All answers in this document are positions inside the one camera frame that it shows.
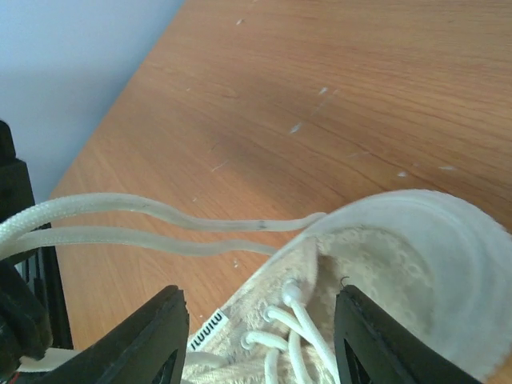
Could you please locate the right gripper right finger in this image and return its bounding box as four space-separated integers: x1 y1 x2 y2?
334 285 478 384

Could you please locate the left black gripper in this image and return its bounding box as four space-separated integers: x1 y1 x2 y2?
1 122 74 383

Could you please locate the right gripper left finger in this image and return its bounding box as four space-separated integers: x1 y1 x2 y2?
27 286 189 383

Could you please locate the beige canvas sneaker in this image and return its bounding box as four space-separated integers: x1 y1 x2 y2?
182 190 511 383

